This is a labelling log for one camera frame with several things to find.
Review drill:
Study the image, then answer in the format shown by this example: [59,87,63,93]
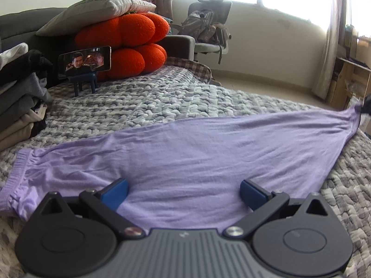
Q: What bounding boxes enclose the white pillow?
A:
[35,0,157,37]

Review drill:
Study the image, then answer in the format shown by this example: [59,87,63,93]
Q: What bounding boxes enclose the grey office chair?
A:
[171,0,233,64]

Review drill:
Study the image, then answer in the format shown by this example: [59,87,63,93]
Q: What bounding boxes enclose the purple pants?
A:
[0,106,363,232]

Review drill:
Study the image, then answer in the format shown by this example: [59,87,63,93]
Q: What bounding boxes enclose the wooden shelf unit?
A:
[326,25,371,113]

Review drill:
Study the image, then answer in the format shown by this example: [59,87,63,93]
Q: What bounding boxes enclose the beige curtain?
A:
[311,0,348,102]

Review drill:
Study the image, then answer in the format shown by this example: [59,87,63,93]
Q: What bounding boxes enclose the smartphone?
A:
[57,45,112,79]

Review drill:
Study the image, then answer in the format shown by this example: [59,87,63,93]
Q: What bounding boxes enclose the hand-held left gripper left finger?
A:
[35,178,147,238]

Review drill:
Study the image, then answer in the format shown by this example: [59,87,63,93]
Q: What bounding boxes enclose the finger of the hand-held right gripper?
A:
[356,94,371,113]

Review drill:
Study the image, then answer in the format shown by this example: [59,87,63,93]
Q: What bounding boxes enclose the orange pumpkin cushion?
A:
[75,12,170,80]

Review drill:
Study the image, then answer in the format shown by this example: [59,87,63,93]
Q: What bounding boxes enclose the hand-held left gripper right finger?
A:
[222,179,334,238]

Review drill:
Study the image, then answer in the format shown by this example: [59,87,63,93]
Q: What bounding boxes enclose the grey backpack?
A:
[178,9,221,44]

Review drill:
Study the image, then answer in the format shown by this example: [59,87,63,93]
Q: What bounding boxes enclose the stack of folded clothes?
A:
[0,43,54,152]

